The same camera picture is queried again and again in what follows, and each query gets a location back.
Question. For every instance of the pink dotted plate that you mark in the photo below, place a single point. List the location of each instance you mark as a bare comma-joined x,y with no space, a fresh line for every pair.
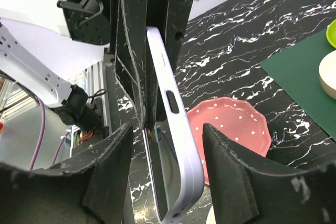
237,119

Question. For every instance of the dark green mat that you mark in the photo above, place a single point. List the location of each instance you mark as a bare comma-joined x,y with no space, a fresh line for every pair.
296,71

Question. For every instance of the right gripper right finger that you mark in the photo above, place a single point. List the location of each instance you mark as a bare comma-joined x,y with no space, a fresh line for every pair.
248,188

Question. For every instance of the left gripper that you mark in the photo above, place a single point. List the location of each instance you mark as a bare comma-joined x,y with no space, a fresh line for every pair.
120,23

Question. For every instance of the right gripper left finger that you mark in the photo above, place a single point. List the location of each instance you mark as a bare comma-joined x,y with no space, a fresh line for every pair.
86,188

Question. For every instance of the cream small bowl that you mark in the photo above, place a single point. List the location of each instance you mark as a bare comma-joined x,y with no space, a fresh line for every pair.
327,74

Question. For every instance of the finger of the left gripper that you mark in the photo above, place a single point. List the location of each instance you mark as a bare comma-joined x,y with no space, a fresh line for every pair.
173,30

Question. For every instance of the phone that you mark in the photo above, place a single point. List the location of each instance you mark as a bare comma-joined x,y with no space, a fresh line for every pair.
175,166

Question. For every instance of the large white bowl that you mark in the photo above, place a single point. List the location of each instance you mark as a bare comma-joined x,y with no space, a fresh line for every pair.
211,216

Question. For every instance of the lime green saucer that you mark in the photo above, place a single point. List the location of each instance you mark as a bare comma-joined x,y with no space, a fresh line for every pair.
331,33

